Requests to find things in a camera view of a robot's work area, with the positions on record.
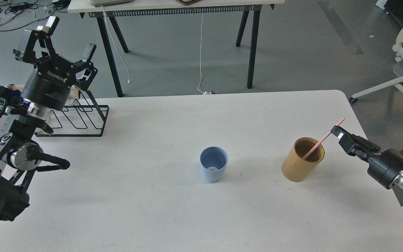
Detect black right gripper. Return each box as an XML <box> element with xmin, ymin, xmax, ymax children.
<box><xmin>330</xmin><ymin>126</ymin><xmax>403</xmax><ymax>189</ymax></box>

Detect black wire dish rack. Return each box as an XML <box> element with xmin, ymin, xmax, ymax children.
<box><xmin>46</xmin><ymin>88</ymin><xmax>109</xmax><ymax>137</ymax></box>

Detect blue plastic cup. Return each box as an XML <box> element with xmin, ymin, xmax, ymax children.
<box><xmin>200</xmin><ymin>146</ymin><xmax>228</xmax><ymax>182</ymax></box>

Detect white mug in rack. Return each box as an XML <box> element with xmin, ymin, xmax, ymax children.
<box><xmin>65</xmin><ymin>85</ymin><xmax>80</xmax><ymax>106</ymax></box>

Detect pink chopstick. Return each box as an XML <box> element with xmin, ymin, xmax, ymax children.
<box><xmin>302</xmin><ymin>118</ymin><xmax>345</xmax><ymax>160</ymax></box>

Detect bamboo cylinder holder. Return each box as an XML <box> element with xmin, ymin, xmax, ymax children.
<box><xmin>281</xmin><ymin>137</ymin><xmax>325</xmax><ymax>182</ymax></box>

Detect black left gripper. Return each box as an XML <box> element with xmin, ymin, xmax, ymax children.
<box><xmin>13</xmin><ymin>16</ymin><xmax>98</xmax><ymax>110</ymax></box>

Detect white hanging cable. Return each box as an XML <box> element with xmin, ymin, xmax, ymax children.
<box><xmin>197</xmin><ymin>13</ymin><xmax>207</xmax><ymax>95</ymax></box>
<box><xmin>101</xmin><ymin>5</ymin><xmax>132</xmax><ymax>84</ymax></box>

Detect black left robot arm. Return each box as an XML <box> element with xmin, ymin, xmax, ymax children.
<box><xmin>0</xmin><ymin>16</ymin><xmax>97</xmax><ymax>221</ymax></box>

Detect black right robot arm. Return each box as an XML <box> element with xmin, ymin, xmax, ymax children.
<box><xmin>330</xmin><ymin>126</ymin><xmax>403</xmax><ymax>190</ymax></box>

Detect floor cables and adapters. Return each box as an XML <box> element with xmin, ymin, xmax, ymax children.
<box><xmin>0</xmin><ymin>0</ymin><xmax>71</xmax><ymax>35</ymax></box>

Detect white background table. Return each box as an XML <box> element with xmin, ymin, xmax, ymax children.
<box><xmin>59</xmin><ymin>0</ymin><xmax>286</xmax><ymax>98</ymax></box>

